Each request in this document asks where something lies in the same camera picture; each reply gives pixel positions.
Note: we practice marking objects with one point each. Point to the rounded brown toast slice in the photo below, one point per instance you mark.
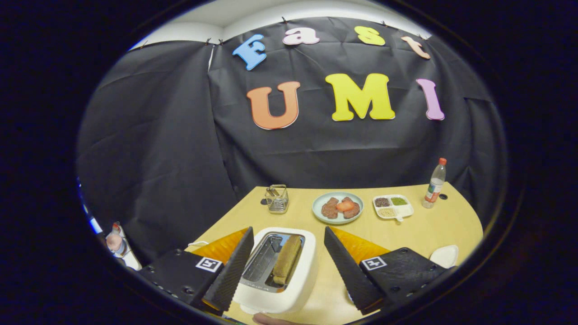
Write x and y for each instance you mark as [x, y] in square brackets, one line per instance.
[286, 259]

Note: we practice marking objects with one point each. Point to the brown meat patty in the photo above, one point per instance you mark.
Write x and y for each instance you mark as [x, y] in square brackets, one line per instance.
[329, 210]
[353, 212]

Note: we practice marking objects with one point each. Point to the white plate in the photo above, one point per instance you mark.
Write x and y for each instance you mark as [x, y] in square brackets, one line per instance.
[445, 256]

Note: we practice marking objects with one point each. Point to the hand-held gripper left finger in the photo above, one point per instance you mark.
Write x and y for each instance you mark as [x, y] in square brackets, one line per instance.
[232, 273]

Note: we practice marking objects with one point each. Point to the black backdrop cloth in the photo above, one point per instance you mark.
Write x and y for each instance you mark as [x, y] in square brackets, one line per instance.
[180, 144]

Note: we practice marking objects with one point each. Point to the white toaster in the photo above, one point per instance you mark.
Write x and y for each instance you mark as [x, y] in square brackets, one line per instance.
[298, 289]

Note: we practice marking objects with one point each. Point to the pale green plate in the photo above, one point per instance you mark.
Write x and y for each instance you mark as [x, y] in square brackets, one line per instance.
[316, 212]

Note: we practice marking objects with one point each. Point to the small pinkish container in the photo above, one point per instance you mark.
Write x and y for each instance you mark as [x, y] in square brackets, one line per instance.
[115, 241]

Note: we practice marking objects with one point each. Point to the red tomato slice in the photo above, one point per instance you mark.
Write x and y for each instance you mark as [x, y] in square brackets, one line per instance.
[345, 206]

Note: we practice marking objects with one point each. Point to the blue-lit screen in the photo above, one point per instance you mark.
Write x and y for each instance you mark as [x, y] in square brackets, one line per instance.
[90, 216]

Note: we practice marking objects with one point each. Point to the clear red-capped water bottle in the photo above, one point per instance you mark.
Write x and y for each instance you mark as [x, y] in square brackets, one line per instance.
[435, 185]

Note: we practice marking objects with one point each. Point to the white divided spice dish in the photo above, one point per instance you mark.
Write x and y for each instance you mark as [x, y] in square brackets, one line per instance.
[405, 211]

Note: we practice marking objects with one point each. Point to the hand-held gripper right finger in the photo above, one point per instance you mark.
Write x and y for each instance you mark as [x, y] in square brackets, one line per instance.
[347, 271]

